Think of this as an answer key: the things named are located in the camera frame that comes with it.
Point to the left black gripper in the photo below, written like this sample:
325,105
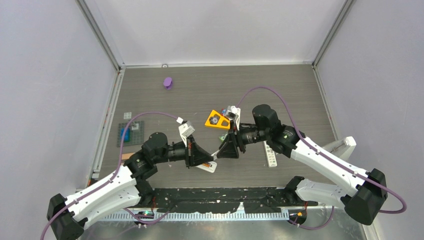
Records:
194,155

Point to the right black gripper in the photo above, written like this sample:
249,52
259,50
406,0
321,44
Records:
229,148

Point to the white remote battery cover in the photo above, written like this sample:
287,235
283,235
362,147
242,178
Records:
214,155

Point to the white remote control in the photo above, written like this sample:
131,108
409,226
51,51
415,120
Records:
209,167
270,156

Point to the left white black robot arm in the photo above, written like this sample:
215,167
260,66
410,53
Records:
69,216

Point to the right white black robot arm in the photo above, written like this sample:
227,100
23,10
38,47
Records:
359,192

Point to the green monster toy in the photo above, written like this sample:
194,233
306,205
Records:
223,137

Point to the yellow triangular toy block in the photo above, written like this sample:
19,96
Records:
224,123

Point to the blue poker chip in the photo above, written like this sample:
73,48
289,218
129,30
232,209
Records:
214,120

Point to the grey lego baseplate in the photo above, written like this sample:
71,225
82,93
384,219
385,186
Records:
137,133

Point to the wooden block upper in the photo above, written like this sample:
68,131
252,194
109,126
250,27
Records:
126,156

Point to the blue lego brick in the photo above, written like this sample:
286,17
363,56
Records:
125,135

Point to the purple plastic cap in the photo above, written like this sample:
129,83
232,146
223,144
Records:
168,83

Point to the small grey sticker tile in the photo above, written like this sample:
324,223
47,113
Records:
127,115

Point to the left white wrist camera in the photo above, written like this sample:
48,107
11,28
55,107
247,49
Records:
185,129

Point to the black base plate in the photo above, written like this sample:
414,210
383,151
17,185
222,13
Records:
223,200

